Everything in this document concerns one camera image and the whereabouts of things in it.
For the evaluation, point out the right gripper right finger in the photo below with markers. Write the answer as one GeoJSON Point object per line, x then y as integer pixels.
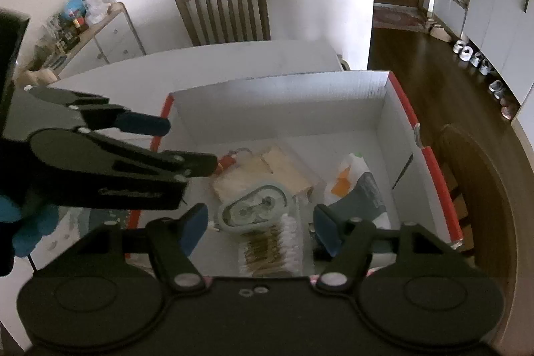
{"type": "Point", "coordinates": [349, 244]}

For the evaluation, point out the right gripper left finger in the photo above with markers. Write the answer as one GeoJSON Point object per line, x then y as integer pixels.
{"type": "Point", "coordinates": [171, 243]}

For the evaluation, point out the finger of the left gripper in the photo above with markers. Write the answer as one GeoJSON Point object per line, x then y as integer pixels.
{"type": "Point", "coordinates": [98, 114]}
{"type": "Point", "coordinates": [81, 157]}

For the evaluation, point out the white grey wipes packet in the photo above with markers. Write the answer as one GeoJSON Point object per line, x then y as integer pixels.
{"type": "Point", "coordinates": [354, 194]}

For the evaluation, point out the cotton swabs bag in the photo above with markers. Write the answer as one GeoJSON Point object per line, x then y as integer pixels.
{"type": "Point", "coordinates": [275, 252]}

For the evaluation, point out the dark speckled pouch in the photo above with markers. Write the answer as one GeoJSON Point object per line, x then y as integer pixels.
{"type": "Point", "coordinates": [319, 252]}

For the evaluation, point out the blue gloved left hand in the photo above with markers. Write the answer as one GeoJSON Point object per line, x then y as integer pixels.
{"type": "Point", "coordinates": [23, 226]}

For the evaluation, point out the white drawer sideboard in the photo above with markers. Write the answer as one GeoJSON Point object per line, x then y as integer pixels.
{"type": "Point", "coordinates": [112, 40]}

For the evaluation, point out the white plastic bag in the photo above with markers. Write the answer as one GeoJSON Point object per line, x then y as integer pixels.
{"type": "Point", "coordinates": [96, 11]}

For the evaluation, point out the red cardboard shoe box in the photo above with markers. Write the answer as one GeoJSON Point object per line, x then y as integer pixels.
{"type": "Point", "coordinates": [322, 117]}

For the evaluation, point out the brown chair beside box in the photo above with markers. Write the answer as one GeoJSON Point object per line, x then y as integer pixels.
{"type": "Point", "coordinates": [490, 243]}

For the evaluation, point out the brown wooden slatted chair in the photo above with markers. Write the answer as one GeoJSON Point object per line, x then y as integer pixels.
{"type": "Point", "coordinates": [225, 21]}

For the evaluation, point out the white shoe pair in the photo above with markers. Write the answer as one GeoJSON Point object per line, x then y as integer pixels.
{"type": "Point", "coordinates": [463, 50]}

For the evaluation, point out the patterned door mat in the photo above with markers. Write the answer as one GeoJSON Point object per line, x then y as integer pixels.
{"type": "Point", "coordinates": [398, 17]}

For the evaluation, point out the red charm keychain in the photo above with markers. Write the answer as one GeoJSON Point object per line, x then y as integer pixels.
{"type": "Point", "coordinates": [232, 158]}

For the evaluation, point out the white wall cabinet unit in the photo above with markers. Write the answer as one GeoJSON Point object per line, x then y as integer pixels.
{"type": "Point", "coordinates": [501, 33]}

